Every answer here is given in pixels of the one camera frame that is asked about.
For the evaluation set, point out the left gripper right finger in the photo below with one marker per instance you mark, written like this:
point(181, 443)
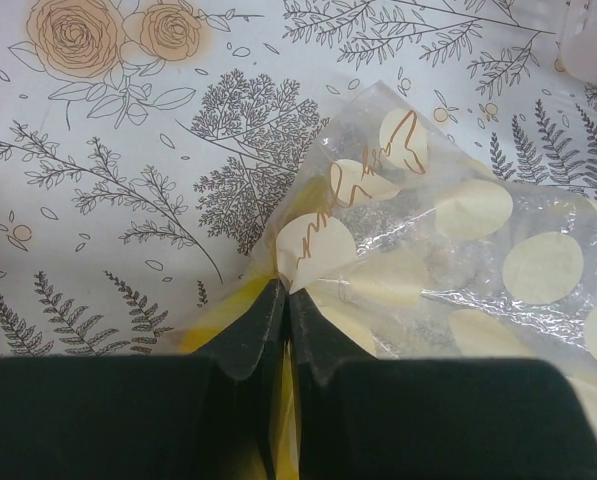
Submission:
point(365, 418)

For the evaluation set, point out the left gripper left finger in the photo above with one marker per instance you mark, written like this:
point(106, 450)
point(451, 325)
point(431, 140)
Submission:
point(116, 417)

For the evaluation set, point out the yellow fake banana bunch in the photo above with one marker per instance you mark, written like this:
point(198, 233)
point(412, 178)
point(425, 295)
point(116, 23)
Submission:
point(245, 407)

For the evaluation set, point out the clear polka dot zip bag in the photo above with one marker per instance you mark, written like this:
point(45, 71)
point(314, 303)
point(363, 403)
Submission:
point(415, 251)

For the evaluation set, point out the white plastic basket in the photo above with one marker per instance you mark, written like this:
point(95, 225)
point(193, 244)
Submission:
point(578, 40)

